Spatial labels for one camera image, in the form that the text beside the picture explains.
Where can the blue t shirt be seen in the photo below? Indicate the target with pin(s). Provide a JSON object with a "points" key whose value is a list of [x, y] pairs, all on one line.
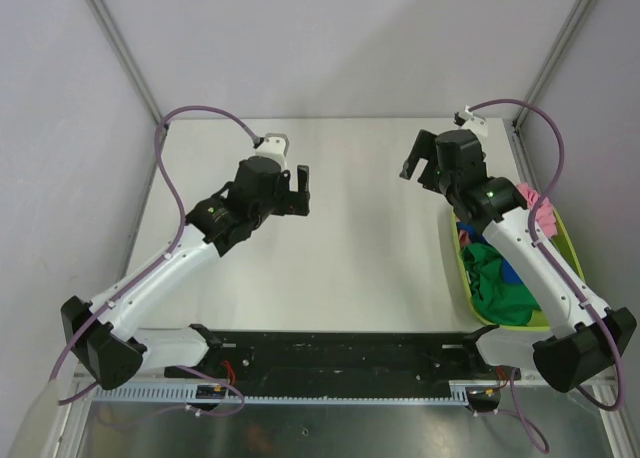
{"points": [[467, 235]]}

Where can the lime green plastic basin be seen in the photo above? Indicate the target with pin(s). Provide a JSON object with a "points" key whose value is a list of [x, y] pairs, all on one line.
{"points": [[538, 321]]}

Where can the green t shirt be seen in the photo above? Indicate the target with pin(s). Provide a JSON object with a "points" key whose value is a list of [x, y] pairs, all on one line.
{"points": [[494, 300]]}

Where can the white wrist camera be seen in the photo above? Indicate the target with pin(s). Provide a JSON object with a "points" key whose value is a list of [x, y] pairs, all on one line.
{"points": [[466, 119], [274, 146]]}

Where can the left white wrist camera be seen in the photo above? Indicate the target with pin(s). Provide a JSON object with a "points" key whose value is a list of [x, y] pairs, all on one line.
{"points": [[274, 146]]}

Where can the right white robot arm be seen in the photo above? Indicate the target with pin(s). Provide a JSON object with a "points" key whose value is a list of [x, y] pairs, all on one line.
{"points": [[586, 335]]}

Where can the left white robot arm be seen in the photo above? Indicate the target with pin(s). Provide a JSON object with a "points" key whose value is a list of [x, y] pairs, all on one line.
{"points": [[106, 335]]}

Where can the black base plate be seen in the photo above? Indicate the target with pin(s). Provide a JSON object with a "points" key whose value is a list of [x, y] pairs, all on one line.
{"points": [[360, 363]]}

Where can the aluminium frame post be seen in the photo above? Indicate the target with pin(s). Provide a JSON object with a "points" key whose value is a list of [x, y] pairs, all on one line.
{"points": [[123, 54], [569, 31]]}

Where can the right aluminium frame post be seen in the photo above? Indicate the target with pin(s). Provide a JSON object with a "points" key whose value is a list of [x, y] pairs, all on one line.
{"points": [[569, 31]]}

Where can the pink t shirt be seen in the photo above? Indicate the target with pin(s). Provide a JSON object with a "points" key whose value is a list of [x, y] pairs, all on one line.
{"points": [[545, 215]]}

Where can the grey slotted cable duct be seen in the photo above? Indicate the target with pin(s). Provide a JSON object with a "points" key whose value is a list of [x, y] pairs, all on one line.
{"points": [[454, 394]]}

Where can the left aluminium frame post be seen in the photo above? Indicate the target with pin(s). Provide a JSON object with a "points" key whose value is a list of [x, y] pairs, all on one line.
{"points": [[123, 54]]}

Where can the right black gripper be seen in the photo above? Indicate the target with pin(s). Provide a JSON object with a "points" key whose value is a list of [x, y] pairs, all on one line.
{"points": [[425, 148]]}

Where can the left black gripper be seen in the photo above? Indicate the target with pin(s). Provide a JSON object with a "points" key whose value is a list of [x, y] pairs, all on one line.
{"points": [[294, 203]]}

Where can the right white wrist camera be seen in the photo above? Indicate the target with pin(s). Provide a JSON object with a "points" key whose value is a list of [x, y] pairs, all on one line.
{"points": [[466, 119]]}

